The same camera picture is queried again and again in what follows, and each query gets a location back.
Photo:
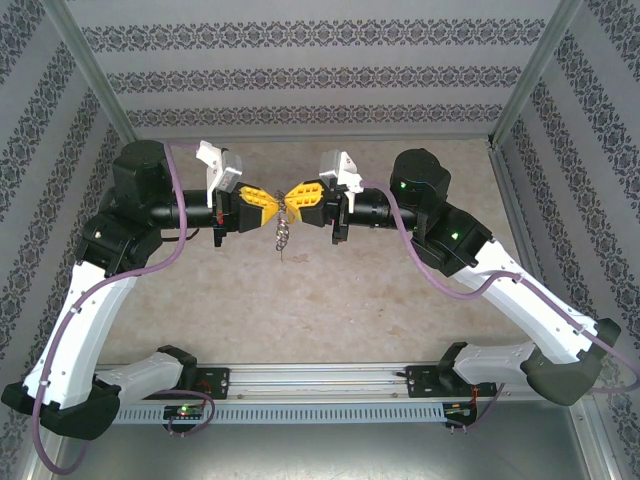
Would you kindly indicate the metal key holder with rings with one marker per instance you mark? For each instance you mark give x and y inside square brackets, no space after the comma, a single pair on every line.
[281,235]

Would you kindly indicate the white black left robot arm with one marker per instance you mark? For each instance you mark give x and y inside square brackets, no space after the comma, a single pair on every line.
[85,325]

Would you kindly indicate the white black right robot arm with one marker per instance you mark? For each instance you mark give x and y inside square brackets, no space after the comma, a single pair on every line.
[530,310]

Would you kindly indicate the small controller circuit board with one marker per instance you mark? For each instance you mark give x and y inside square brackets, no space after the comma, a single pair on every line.
[182,411]
[457,410]

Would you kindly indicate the grey metal base panel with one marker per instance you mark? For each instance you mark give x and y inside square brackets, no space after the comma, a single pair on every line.
[320,455]

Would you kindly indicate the aluminium frame corner post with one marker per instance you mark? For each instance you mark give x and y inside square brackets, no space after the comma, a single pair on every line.
[533,75]
[96,75]

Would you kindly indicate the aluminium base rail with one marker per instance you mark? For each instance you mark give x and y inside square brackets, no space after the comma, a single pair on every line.
[320,380]

